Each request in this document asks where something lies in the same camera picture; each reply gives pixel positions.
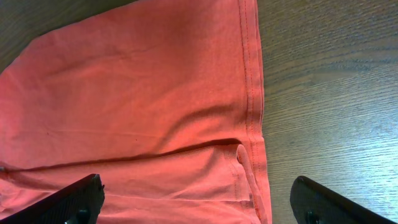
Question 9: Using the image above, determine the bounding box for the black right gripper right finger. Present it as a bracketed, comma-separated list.
[290, 176, 396, 224]

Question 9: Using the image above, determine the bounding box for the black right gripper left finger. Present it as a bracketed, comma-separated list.
[1, 174, 105, 224]

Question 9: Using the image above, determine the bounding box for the orange t-shirt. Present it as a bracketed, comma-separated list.
[1, 0, 272, 223]

